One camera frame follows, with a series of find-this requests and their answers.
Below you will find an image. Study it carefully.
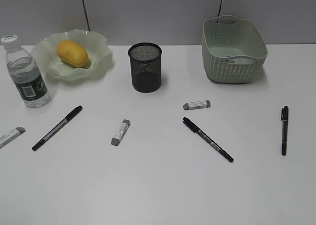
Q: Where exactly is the black marker pen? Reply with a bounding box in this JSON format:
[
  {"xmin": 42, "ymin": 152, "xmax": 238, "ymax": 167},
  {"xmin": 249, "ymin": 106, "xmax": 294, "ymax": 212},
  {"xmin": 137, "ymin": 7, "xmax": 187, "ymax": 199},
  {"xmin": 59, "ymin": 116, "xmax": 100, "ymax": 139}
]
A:
[
  {"xmin": 32, "ymin": 105, "xmax": 83, "ymax": 151},
  {"xmin": 281, "ymin": 106, "xmax": 289, "ymax": 156},
  {"xmin": 183, "ymin": 117, "xmax": 234, "ymax": 163}
]

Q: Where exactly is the white waste paper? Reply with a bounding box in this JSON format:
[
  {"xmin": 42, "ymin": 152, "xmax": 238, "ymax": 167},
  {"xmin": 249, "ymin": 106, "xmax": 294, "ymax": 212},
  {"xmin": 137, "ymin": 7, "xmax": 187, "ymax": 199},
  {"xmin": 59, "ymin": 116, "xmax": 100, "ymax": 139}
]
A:
[{"xmin": 225, "ymin": 55, "xmax": 237, "ymax": 64}]

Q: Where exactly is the yellow mango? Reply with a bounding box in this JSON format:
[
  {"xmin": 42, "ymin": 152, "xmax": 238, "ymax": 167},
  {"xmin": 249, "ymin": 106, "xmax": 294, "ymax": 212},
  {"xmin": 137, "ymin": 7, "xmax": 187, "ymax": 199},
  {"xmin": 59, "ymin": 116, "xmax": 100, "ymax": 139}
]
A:
[{"xmin": 57, "ymin": 40, "xmax": 89, "ymax": 67}]

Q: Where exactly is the clear plastic water bottle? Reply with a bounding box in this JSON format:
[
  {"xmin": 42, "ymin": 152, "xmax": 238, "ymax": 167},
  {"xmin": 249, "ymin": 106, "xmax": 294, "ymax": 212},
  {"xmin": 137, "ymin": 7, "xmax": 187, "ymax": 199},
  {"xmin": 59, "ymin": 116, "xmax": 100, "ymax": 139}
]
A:
[{"xmin": 1, "ymin": 35, "xmax": 51, "ymax": 108}]

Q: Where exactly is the grey white eraser right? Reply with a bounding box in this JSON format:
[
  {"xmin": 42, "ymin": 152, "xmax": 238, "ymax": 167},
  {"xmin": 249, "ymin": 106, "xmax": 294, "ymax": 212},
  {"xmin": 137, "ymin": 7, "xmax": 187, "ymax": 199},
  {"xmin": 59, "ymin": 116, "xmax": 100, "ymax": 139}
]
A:
[{"xmin": 183, "ymin": 100, "xmax": 211, "ymax": 110}]

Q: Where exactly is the grey white eraser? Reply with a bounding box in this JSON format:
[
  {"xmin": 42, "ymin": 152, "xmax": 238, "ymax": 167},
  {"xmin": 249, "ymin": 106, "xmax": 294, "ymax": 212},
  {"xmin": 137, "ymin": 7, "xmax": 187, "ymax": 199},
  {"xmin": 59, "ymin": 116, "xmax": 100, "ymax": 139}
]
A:
[
  {"xmin": 0, "ymin": 127, "xmax": 26, "ymax": 148},
  {"xmin": 111, "ymin": 119, "xmax": 130, "ymax": 146},
  {"xmin": 183, "ymin": 100, "xmax": 211, "ymax": 110}
]

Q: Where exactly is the black mesh pen holder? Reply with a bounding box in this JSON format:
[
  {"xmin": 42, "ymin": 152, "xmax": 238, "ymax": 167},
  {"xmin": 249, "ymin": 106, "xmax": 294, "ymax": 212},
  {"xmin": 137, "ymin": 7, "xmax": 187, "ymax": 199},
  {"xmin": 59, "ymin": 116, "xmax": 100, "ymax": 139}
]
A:
[{"xmin": 128, "ymin": 43, "xmax": 162, "ymax": 93}]

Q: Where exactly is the grey white eraser middle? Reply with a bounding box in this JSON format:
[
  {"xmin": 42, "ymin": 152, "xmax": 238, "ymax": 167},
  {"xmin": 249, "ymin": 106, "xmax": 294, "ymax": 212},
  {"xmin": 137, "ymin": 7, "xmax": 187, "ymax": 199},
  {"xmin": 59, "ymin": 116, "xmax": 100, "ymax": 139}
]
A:
[{"xmin": 111, "ymin": 119, "xmax": 130, "ymax": 146}]

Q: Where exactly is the pale green wavy plate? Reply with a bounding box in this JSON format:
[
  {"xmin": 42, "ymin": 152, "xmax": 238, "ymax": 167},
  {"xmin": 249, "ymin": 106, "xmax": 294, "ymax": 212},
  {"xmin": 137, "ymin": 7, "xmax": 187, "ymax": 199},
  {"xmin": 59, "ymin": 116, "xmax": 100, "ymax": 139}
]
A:
[{"xmin": 31, "ymin": 29, "xmax": 114, "ymax": 82}]

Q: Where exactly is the pale green plastic basket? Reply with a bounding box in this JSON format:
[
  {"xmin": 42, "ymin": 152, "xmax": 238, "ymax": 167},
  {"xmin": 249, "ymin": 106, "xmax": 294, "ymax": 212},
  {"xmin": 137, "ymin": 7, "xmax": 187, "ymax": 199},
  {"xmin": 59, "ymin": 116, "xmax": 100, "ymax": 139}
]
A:
[{"xmin": 202, "ymin": 15, "xmax": 268, "ymax": 84}]

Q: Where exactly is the grey white eraser left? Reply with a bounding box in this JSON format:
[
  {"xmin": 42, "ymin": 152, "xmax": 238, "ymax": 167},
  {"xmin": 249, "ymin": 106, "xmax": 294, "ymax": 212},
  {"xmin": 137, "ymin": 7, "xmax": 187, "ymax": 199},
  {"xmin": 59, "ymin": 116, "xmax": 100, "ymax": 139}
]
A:
[{"xmin": 0, "ymin": 127, "xmax": 26, "ymax": 148}]

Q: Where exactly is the black wall cable left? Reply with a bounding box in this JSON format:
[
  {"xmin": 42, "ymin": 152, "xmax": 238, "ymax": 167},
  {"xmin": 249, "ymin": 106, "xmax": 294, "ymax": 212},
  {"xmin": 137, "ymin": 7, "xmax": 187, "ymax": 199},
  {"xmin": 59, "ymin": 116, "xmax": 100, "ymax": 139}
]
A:
[{"xmin": 79, "ymin": 0, "xmax": 91, "ymax": 32}]

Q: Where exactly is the black wall cable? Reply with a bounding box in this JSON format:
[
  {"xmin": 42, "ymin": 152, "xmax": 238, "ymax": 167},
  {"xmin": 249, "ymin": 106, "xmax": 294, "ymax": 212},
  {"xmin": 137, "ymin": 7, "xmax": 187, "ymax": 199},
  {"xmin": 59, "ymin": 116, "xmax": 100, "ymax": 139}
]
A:
[
  {"xmin": 216, "ymin": 0, "xmax": 226, "ymax": 24},
  {"xmin": 79, "ymin": 0, "xmax": 91, "ymax": 32}
]

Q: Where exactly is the black wall cable right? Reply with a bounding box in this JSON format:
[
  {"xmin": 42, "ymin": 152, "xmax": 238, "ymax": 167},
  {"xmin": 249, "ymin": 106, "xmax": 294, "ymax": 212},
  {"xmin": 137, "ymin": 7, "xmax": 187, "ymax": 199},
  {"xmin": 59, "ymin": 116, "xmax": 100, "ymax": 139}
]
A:
[{"xmin": 216, "ymin": 0, "xmax": 226, "ymax": 24}]

